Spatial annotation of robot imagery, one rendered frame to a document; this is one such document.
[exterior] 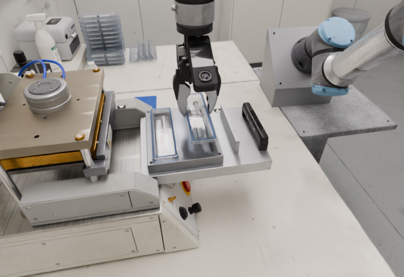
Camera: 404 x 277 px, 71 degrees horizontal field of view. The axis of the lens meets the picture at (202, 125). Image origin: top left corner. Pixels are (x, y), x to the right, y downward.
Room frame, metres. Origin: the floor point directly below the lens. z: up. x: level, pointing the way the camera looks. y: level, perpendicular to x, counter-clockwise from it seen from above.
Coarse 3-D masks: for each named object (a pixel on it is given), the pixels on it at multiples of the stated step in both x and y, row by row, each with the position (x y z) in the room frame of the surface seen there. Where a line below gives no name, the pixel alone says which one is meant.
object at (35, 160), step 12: (96, 120) 0.48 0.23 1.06; (96, 132) 0.44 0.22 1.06; (96, 144) 0.41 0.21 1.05; (24, 156) 0.37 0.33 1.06; (36, 156) 0.37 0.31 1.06; (48, 156) 0.37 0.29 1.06; (60, 156) 0.38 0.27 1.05; (72, 156) 0.38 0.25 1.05; (12, 168) 0.36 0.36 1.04; (24, 168) 0.37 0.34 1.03; (36, 168) 0.37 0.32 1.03; (48, 168) 0.37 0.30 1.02; (60, 168) 0.38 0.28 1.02
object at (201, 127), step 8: (192, 96) 0.60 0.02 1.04; (200, 96) 0.60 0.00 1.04; (192, 104) 0.57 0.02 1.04; (200, 104) 0.57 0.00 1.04; (192, 112) 0.54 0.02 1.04; (200, 112) 0.54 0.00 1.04; (208, 112) 0.54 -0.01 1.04; (192, 120) 0.51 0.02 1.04; (200, 120) 0.51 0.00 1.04; (208, 120) 0.51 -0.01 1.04; (192, 128) 0.48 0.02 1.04; (200, 128) 0.48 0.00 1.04; (208, 128) 0.48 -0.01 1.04; (192, 136) 0.45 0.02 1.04; (200, 136) 0.45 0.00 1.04; (208, 136) 0.45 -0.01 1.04
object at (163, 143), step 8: (152, 112) 0.58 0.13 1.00; (160, 112) 0.58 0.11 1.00; (168, 112) 0.58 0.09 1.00; (152, 120) 0.55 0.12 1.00; (160, 120) 0.55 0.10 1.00; (168, 120) 0.55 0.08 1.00; (152, 128) 0.52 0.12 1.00; (160, 128) 0.52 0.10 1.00; (168, 128) 0.52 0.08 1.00; (152, 136) 0.49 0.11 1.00; (160, 136) 0.49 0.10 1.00; (168, 136) 0.49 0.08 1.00; (152, 144) 0.46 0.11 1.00; (160, 144) 0.46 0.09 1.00; (168, 144) 0.46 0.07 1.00; (152, 152) 0.44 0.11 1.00; (160, 152) 0.44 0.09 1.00; (168, 152) 0.44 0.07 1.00; (176, 152) 0.44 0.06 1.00
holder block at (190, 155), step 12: (180, 120) 0.56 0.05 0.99; (180, 132) 0.52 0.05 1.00; (180, 144) 0.47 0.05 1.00; (192, 144) 0.47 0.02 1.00; (204, 144) 0.49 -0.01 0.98; (216, 144) 0.47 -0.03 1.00; (180, 156) 0.43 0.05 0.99; (192, 156) 0.43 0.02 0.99; (204, 156) 0.43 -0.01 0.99; (216, 156) 0.44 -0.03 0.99; (156, 168) 0.41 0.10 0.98; (168, 168) 0.42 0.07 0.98; (180, 168) 0.42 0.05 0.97
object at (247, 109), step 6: (246, 102) 0.62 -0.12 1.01; (246, 108) 0.60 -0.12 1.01; (252, 108) 0.60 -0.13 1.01; (246, 114) 0.58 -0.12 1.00; (252, 114) 0.57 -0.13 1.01; (252, 120) 0.55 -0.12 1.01; (258, 120) 0.54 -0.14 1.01; (252, 126) 0.54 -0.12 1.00; (258, 126) 0.52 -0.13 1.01; (258, 132) 0.50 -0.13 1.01; (264, 132) 0.50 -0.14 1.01; (258, 138) 0.49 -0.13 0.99; (264, 138) 0.48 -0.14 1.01; (264, 144) 0.48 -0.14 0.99
